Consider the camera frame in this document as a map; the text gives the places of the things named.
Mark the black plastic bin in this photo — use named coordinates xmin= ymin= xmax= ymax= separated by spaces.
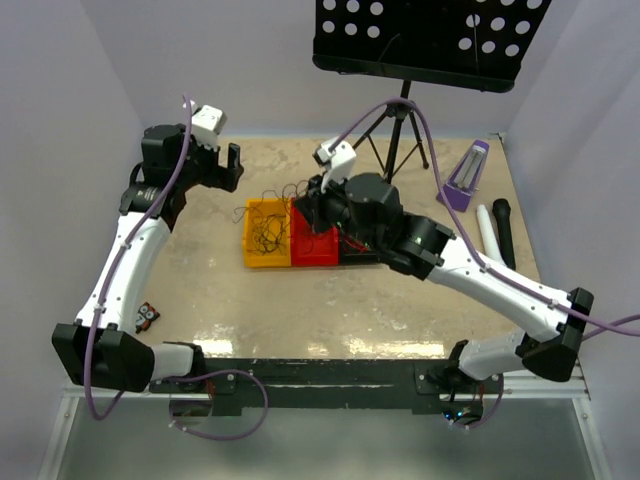
xmin=338 ymin=237 xmax=379 ymax=266

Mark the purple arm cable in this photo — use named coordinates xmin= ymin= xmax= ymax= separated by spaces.
xmin=331 ymin=97 xmax=640 ymax=341
xmin=82 ymin=93 xmax=194 ymax=421

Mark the small printed sticker card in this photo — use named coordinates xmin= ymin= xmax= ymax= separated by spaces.
xmin=134 ymin=302 xmax=161 ymax=334

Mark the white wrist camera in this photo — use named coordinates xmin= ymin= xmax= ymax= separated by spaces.
xmin=183 ymin=100 xmax=227 ymax=151
xmin=313 ymin=137 xmax=357 ymax=193

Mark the black white-striped cable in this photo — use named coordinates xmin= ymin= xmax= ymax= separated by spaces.
xmin=231 ymin=180 xmax=311 ymax=258

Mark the aluminium frame rail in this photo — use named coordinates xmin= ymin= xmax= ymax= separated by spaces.
xmin=61 ymin=359 xmax=593 ymax=401

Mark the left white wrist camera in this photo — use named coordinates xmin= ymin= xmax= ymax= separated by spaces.
xmin=183 ymin=100 xmax=227 ymax=151

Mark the black music stand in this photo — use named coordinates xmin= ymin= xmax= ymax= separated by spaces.
xmin=311 ymin=0 xmax=553 ymax=183

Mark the red plastic bin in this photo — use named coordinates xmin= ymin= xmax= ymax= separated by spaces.
xmin=290 ymin=201 xmax=339 ymax=267

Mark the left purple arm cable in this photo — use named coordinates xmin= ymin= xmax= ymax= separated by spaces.
xmin=82 ymin=93 xmax=194 ymax=421

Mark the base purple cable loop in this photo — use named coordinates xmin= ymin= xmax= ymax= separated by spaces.
xmin=449 ymin=374 xmax=505 ymax=430
xmin=167 ymin=368 xmax=270 ymax=442

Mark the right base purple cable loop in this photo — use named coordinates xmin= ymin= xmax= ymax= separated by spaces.
xmin=449 ymin=374 xmax=505 ymax=430

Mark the purple metronome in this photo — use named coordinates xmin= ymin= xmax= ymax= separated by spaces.
xmin=436 ymin=140 xmax=490 ymax=212

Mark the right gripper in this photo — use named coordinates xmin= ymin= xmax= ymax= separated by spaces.
xmin=294 ymin=169 xmax=382 ymax=253

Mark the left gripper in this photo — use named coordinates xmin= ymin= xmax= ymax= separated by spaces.
xmin=174 ymin=124 xmax=243 ymax=192

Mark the black microphone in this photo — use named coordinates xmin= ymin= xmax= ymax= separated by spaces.
xmin=492 ymin=198 xmax=516 ymax=270

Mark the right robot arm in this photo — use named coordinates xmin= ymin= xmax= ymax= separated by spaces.
xmin=293 ymin=173 xmax=593 ymax=393

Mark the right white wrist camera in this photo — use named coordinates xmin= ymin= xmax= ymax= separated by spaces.
xmin=313 ymin=137 xmax=357 ymax=193

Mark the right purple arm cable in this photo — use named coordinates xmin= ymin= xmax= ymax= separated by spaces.
xmin=331 ymin=97 xmax=640 ymax=341

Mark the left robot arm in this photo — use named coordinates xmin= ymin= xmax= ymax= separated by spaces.
xmin=52 ymin=119 xmax=244 ymax=392

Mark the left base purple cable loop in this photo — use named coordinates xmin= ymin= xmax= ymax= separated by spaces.
xmin=167 ymin=368 xmax=270 ymax=442

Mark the white microphone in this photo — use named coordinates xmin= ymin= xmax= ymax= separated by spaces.
xmin=476 ymin=204 xmax=504 ymax=264

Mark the orange plastic bin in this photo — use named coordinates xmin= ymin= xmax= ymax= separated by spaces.
xmin=242 ymin=198 xmax=291 ymax=269

